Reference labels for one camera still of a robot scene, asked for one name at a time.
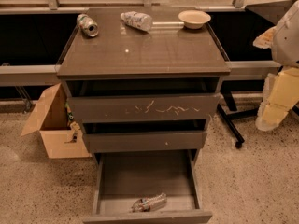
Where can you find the white labelled plastic bottle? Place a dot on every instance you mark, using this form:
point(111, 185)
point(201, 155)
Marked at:
point(138, 20)

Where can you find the grey middle drawer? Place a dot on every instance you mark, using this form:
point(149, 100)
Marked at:
point(144, 135)

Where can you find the beige paper bowl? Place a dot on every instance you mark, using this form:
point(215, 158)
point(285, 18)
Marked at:
point(194, 19)

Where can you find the grey bottom drawer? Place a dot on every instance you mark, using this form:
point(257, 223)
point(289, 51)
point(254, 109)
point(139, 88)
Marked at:
point(123, 178)

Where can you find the crushed soda can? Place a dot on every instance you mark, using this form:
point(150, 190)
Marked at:
point(87, 25)

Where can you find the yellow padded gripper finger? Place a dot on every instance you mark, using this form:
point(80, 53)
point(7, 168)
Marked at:
point(280, 95)
point(264, 41)

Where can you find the grey top drawer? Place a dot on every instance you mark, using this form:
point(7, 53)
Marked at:
point(153, 107)

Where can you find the items inside cardboard box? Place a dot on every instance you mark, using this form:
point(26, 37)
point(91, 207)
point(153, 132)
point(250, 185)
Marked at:
point(71, 123)

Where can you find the open cardboard box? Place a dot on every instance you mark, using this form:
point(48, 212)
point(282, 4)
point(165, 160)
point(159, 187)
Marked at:
point(49, 118)

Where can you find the grey drawer cabinet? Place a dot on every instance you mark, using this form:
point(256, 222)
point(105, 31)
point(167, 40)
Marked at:
point(121, 60)

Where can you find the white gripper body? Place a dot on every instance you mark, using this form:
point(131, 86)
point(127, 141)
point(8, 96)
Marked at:
point(287, 40)

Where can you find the black rolling stand table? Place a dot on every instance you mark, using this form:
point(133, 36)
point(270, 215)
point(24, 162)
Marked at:
point(242, 79)

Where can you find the grey drawer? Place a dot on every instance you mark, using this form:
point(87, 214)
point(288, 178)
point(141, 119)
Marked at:
point(123, 178)
point(144, 135)
point(153, 107)

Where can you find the clear plastic water bottle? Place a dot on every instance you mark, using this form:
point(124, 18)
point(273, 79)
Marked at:
point(148, 204)

